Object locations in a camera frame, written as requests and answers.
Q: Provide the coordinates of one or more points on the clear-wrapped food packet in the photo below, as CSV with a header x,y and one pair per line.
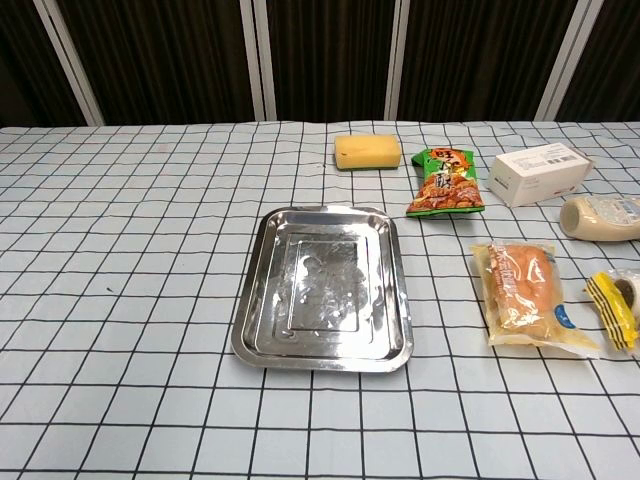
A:
x,y
525,290

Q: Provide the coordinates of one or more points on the stainless steel tray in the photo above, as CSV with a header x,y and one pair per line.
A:
x,y
325,280

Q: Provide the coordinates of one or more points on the yellow sponge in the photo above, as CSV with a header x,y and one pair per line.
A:
x,y
367,152

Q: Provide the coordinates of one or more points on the green orange snack bag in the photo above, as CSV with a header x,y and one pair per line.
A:
x,y
445,185

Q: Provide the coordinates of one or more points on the blue checked tablecloth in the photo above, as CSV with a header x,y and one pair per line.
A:
x,y
125,250

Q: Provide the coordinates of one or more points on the white cardboard box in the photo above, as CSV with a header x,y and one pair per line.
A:
x,y
530,175

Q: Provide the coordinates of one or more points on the beige squeeze sauce bottle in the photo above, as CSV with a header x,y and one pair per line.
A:
x,y
600,217

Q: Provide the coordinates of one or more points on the white partition frame post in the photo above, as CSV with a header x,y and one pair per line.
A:
x,y
399,60
563,60
257,60
67,60

